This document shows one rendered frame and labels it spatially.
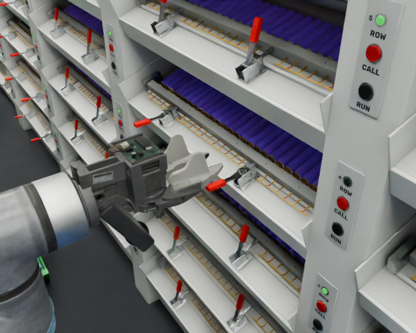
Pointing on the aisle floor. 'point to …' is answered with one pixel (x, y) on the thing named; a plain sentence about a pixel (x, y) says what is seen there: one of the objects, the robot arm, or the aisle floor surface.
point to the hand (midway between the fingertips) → (208, 166)
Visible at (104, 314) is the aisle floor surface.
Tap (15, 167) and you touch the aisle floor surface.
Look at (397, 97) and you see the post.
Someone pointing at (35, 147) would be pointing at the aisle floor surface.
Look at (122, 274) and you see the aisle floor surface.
